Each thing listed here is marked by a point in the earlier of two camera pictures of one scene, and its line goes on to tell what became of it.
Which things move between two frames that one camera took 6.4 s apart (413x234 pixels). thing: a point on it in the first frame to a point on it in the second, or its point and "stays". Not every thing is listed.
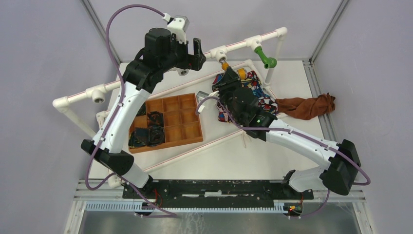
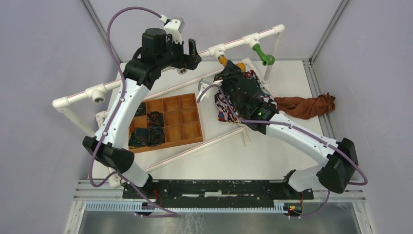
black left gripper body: x=179 y=58 stays
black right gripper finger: x=216 y=87 to x=220 y=75
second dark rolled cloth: x=155 y=119 stays
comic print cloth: x=266 y=102 stays
